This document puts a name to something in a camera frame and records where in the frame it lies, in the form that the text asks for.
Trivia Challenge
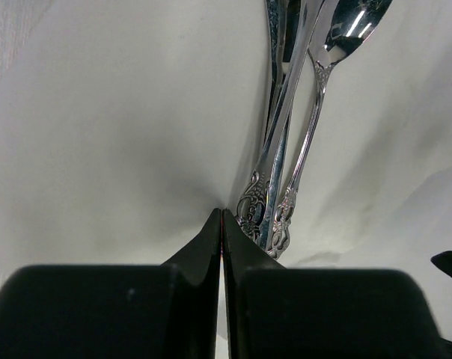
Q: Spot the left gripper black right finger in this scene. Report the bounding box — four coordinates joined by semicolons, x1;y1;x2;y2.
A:
222;210;452;358

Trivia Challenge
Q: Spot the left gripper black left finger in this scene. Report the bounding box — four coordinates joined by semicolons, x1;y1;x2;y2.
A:
0;209;221;358

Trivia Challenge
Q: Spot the white paper napkin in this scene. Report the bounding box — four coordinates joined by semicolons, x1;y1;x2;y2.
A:
0;0;452;270

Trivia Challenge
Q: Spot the silver fork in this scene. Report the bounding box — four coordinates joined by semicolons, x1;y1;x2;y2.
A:
236;0;332;244

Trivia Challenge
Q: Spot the silver spoon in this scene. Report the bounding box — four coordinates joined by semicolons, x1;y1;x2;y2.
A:
266;0;391;260

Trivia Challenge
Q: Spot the silver knife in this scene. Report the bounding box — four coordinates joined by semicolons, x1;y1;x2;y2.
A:
257;1;318;251

